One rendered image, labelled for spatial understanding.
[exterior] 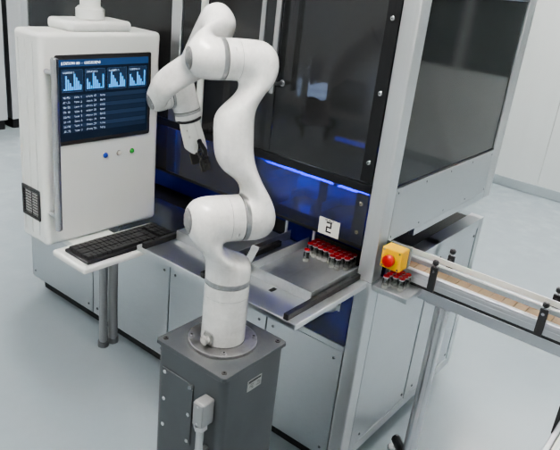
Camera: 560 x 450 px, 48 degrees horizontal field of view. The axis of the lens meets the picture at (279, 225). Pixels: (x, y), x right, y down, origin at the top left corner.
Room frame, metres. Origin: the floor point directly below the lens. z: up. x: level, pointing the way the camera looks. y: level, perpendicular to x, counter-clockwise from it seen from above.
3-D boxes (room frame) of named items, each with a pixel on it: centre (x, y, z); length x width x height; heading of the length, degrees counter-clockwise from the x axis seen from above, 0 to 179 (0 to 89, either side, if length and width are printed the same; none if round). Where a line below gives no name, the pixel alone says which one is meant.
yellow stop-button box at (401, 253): (1.88, -0.39, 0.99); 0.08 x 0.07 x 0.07; 144
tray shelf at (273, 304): (1.97, 0.06, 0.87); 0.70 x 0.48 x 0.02; 54
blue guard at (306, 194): (2.50, 0.51, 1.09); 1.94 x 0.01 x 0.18; 54
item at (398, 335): (2.90, 0.21, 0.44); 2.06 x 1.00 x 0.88; 54
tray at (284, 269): (1.93, -0.12, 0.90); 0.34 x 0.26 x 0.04; 144
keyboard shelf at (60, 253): (2.16, 0.62, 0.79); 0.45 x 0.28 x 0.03; 142
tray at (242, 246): (2.13, 0.16, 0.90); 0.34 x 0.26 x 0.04; 144
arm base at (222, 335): (1.48, 0.12, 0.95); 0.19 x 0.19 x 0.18
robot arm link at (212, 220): (1.47, 0.15, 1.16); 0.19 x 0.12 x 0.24; 117
